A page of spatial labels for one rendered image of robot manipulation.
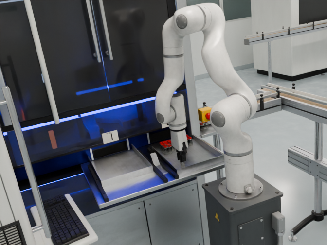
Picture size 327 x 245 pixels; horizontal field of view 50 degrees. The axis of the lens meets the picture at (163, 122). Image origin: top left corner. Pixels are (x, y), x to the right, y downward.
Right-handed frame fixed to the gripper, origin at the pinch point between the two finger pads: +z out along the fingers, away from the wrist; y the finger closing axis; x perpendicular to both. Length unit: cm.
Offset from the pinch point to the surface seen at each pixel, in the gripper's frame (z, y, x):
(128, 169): 6.0, -15.1, -24.0
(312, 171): 48, -16, 99
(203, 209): 57, -30, 23
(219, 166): 6.0, 9.3, 15.6
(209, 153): 5.7, -4.8, 18.2
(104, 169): 6.1, -23.1, -34.7
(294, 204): 94, -46, 110
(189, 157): 5.8, -8.1, 7.5
